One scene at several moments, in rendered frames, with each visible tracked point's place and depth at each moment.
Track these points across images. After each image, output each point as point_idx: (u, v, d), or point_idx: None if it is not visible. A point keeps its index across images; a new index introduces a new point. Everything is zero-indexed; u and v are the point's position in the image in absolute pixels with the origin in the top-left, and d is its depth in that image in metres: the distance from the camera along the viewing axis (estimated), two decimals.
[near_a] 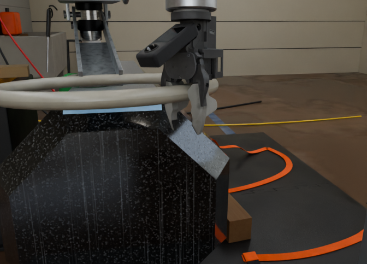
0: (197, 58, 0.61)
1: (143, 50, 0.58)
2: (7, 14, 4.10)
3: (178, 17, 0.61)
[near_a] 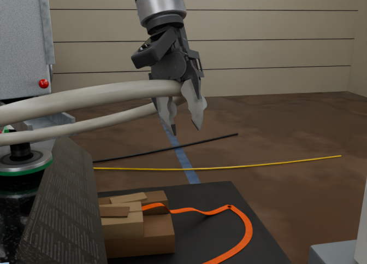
0: (183, 57, 0.65)
1: (136, 52, 0.60)
2: None
3: (158, 23, 0.65)
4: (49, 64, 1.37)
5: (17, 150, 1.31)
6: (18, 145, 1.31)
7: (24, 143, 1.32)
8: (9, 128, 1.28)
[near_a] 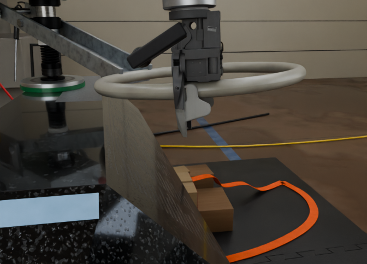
0: (177, 60, 0.60)
1: None
2: None
3: (169, 18, 0.61)
4: None
5: (52, 69, 1.24)
6: (52, 63, 1.24)
7: (58, 62, 1.25)
8: (43, 44, 1.21)
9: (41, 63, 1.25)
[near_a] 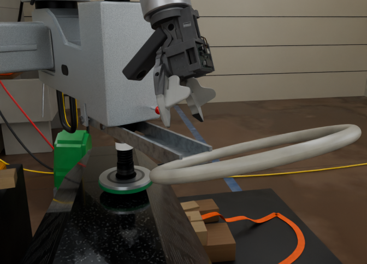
0: (161, 59, 0.63)
1: None
2: None
3: (152, 27, 0.66)
4: None
5: (125, 169, 1.41)
6: (125, 164, 1.41)
7: (131, 163, 1.42)
8: (119, 149, 1.38)
9: (117, 162, 1.43)
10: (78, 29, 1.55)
